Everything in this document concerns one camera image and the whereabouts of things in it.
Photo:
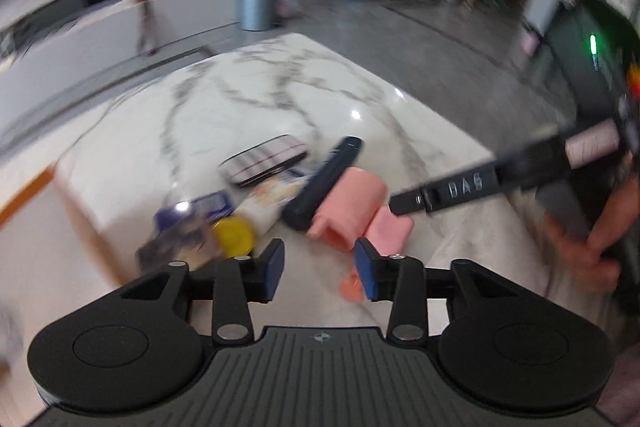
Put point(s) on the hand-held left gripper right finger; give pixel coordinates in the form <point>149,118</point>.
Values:
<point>366,272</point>

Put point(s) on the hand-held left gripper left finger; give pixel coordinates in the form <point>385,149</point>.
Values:
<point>273,269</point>

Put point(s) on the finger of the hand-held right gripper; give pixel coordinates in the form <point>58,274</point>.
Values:
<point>407,202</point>

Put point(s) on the pink plastic holder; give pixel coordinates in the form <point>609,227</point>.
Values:
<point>350,202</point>

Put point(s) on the white toothpaste tube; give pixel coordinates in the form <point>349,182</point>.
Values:
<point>270,202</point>

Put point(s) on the dark blue shampoo bottle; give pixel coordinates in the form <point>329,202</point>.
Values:
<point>320,187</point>

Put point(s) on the brown picture box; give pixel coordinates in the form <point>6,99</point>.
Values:
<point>175,244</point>

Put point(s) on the plaid zip case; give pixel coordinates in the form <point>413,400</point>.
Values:
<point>262,159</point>

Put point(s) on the person's right hand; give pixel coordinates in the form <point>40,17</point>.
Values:
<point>585,264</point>

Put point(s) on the yellow round lid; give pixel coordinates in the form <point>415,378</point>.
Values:
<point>232,234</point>

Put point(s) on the blue rectangular tin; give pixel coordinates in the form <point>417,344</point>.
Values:
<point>200,207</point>

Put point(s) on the thin dark stand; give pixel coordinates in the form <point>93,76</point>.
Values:
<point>146,17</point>

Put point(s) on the long white counter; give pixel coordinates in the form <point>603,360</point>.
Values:
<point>100,37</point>

